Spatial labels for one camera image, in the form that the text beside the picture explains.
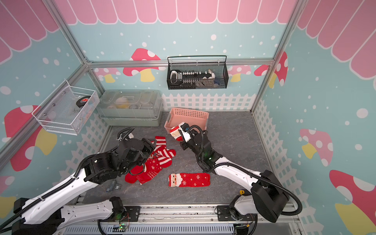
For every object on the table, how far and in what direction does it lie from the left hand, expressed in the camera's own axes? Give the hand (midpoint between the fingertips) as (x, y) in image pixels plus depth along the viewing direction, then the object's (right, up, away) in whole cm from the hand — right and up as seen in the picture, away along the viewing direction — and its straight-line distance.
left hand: (155, 146), depth 67 cm
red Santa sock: (+15, -22, +19) cm, 33 cm away
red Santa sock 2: (+8, +6, +10) cm, 14 cm away
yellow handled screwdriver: (+44, -27, +13) cm, 53 cm away
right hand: (+10, +7, +10) cm, 16 cm away
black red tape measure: (-42, +22, +10) cm, 48 cm away
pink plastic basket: (+16, +16, +49) cm, 54 cm away
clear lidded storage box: (-27, +23, +36) cm, 50 cm away
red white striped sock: (-2, -10, +27) cm, 29 cm away
